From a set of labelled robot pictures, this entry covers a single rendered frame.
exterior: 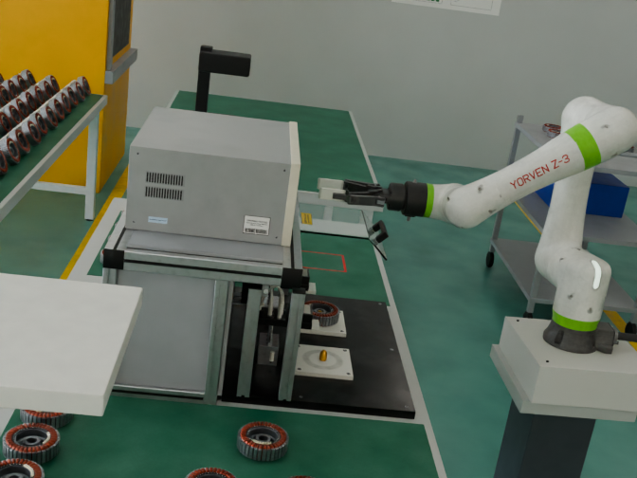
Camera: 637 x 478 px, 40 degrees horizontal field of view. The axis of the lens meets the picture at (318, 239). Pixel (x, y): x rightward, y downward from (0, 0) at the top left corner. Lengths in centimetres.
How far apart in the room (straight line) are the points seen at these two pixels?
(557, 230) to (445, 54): 512
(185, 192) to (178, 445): 57
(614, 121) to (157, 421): 132
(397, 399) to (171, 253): 67
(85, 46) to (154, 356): 379
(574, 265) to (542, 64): 544
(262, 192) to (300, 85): 546
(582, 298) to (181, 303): 106
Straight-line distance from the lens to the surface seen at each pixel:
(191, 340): 205
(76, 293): 154
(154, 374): 211
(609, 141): 231
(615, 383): 244
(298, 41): 742
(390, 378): 229
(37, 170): 376
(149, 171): 205
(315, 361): 229
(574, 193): 252
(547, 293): 474
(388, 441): 208
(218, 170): 203
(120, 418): 205
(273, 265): 196
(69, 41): 570
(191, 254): 198
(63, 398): 127
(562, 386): 239
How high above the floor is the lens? 185
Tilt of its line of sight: 20 degrees down
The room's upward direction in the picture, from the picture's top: 8 degrees clockwise
